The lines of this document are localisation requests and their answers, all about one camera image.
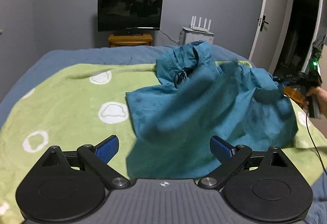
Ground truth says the teal hooded jacket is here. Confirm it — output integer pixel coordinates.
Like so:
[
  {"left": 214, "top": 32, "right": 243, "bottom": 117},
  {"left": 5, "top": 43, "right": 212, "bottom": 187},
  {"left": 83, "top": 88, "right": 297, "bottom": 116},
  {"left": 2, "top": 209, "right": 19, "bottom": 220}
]
[{"left": 126, "top": 43, "right": 298, "bottom": 179}]

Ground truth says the right hand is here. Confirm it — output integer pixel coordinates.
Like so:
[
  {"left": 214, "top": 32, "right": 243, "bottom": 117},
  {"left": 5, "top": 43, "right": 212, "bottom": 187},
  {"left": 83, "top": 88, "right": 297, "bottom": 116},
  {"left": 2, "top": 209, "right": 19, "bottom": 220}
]
[{"left": 305, "top": 87, "right": 327, "bottom": 115}]

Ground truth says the green fleece blanket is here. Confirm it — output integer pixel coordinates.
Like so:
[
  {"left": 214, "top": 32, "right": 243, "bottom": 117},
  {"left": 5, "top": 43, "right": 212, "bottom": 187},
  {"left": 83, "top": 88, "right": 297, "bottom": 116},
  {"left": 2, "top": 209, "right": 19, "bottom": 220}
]
[{"left": 0, "top": 60, "right": 327, "bottom": 224}]

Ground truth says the white door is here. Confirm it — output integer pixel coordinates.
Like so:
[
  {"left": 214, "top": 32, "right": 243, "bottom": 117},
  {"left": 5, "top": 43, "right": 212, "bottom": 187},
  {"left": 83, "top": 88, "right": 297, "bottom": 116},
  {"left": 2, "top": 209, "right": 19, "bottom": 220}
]
[{"left": 249, "top": 0, "right": 293, "bottom": 74}]

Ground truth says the white wifi router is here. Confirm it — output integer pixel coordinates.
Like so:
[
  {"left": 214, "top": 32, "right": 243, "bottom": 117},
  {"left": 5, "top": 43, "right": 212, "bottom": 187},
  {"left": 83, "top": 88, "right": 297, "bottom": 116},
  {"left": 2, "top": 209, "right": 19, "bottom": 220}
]
[{"left": 190, "top": 16, "right": 212, "bottom": 33}]

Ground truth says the white small cabinet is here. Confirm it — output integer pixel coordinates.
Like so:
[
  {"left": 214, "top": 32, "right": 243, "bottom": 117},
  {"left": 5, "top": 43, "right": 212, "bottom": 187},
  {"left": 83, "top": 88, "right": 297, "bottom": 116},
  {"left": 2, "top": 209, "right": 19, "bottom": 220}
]
[{"left": 179, "top": 27, "right": 215, "bottom": 46}]

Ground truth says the wooden tv stand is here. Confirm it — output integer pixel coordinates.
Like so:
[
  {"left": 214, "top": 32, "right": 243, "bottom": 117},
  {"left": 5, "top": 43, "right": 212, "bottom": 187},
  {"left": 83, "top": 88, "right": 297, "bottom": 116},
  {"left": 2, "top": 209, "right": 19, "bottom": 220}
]
[{"left": 108, "top": 33, "right": 153, "bottom": 47}]

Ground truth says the black television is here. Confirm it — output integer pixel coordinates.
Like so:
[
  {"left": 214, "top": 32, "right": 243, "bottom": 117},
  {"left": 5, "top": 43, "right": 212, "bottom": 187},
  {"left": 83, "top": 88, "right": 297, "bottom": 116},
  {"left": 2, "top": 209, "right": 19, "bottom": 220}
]
[{"left": 97, "top": 0, "right": 164, "bottom": 32}]

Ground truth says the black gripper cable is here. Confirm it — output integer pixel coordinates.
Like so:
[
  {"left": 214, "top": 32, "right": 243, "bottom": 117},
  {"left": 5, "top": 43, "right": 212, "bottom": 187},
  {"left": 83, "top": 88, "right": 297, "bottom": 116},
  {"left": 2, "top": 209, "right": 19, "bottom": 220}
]
[{"left": 305, "top": 113, "right": 327, "bottom": 176}]

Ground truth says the black door handle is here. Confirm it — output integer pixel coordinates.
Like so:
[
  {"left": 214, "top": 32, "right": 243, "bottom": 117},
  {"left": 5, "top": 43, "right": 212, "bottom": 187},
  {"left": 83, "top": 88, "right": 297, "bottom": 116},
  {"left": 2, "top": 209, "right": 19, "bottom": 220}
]
[{"left": 259, "top": 15, "right": 269, "bottom": 31}]

